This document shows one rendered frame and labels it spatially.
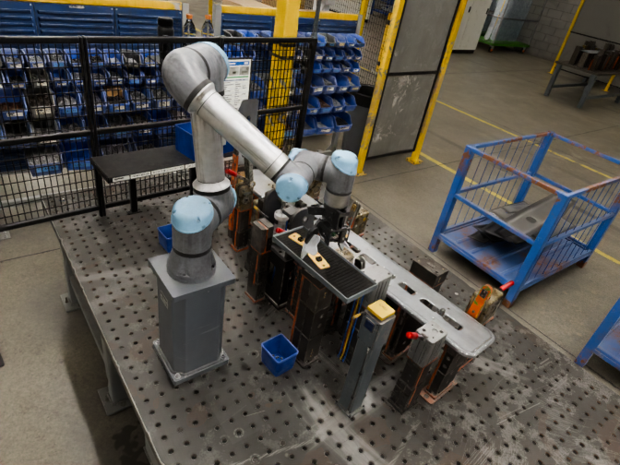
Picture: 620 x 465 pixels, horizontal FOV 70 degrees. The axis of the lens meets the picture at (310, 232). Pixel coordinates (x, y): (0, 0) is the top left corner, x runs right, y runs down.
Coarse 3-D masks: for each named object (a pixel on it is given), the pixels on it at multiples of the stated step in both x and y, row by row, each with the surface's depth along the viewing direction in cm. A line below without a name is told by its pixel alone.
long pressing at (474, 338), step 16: (256, 176) 221; (256, 192) 207; (352, 240) 187; (368, 256) 179; (384, 256) 180; (400, 272) 173; (400, 288) 165; (416, 288) 167; (400, 304) 157; (416, 304) 159; (448, 304) 161; (464, 320) 156; (448, 336) 148; (464, 336) 149; (480, 336) 150; (464, 352) 142; (480, 352) 145
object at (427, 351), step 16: (432, 320) 144; (432, 336) 138; (416, 352) 142; (432, 352) 141; (416, 368) 145; (400, 384) 152; (416, 384) 149; (384, 400) 159; (400, 400) 154; (416, 400) 159
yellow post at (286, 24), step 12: (288, 0) 235; (300, 0) 240; (276, 12) 244; (288, 12) 238; (276, 24) 246; (288, 24) 242; (276, 36) 249; (288, 36) 246; (288, 48) 250; (288, 60) 254; (276, 72) 257; (288, 72) 259; (276, 84) 260; (288, 84) 263; (276, 96) 263; (276, 120) 271; (276, 132) 276; (276, 144) 281
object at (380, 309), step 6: (378, 300) 133; (372, 306) 130; (378, 306) 130; (384, 306) 131; (372, 312) 129; (378, 312) 128; (384, 312) 129; (390, 312) 129; (378, 318) 128; (384, 318) 127
